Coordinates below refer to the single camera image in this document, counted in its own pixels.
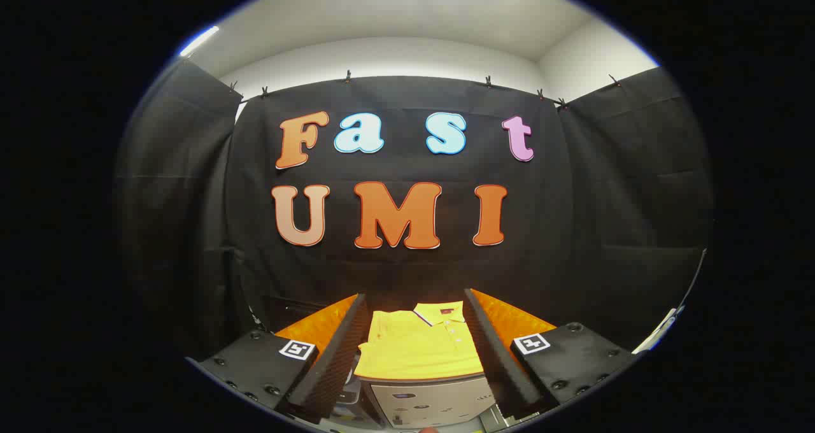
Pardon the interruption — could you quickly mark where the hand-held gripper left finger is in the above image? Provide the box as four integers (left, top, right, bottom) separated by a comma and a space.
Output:
188, 293, 370, 424

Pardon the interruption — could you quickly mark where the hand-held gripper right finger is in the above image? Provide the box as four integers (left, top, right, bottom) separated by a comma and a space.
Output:
463, 288, 641, 421

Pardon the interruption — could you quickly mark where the yellow polo shirt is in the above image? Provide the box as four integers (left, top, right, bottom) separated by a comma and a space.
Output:
353, 301, 486, 381

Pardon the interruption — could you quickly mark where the grey box stand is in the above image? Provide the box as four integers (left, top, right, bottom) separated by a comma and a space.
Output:
360, 374, 504, 429

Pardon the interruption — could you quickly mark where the white board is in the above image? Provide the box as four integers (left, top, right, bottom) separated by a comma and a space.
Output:
634, 304, 687, 355

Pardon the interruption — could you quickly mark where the row of black clips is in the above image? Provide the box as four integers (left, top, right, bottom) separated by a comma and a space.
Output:
228, 70, 621, 112

